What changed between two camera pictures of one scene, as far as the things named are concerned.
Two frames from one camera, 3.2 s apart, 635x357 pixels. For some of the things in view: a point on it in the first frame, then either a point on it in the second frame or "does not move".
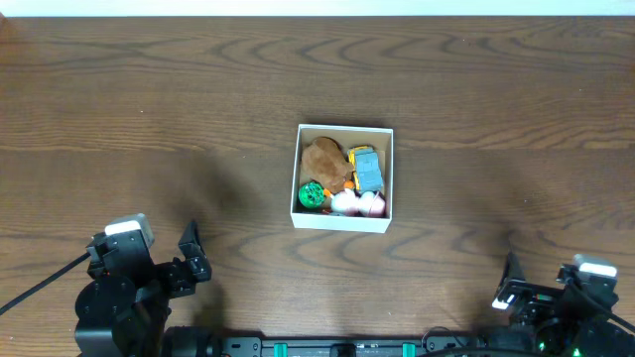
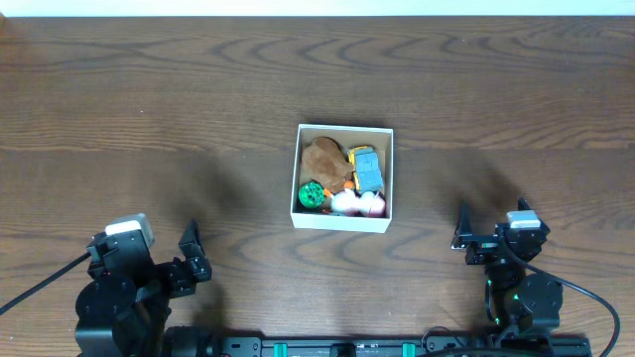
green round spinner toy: (312, 194) does not move
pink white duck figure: (366, 203) does not move
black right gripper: (541, 300) -> (483, 247)
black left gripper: (166, 271) does not move
